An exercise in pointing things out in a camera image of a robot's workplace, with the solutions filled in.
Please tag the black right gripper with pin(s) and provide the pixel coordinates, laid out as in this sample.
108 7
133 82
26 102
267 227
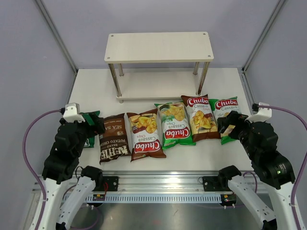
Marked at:
234 118

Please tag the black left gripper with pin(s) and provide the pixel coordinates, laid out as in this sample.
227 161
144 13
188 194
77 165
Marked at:
96 129

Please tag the brown Chuba bag text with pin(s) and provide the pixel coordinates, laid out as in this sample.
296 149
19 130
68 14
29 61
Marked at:
201 119

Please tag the brown Chuba cassava chips bag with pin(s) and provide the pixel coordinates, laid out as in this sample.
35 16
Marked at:
144 135

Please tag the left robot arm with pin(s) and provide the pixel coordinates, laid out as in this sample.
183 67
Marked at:
59 167

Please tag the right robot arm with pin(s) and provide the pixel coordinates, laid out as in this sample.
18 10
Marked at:
273 169

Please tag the brown Kettle potato chips bag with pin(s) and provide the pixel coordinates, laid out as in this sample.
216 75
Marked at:
114 141

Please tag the green Chuba cassava chips bag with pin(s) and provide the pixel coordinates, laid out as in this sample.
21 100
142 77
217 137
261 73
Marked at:
174 124

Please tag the white two-tier shelf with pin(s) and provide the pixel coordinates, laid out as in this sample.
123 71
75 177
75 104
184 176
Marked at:
173 47

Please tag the green Real hand cooked bag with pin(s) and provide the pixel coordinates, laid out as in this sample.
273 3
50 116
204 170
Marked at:
90 141

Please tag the green Chuba bag right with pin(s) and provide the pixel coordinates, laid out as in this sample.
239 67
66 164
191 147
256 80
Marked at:
223 107

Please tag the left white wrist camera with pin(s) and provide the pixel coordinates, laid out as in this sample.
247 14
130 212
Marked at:
72 113

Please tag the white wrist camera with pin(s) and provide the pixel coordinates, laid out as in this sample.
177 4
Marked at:
72 113
262 113

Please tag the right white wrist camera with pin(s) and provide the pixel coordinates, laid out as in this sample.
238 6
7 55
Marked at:
262 113

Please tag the aluminium mounting rail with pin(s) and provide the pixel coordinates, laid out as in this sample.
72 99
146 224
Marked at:
160 183

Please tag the white slotted cable duct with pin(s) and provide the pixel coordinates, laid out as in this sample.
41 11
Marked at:
155 198

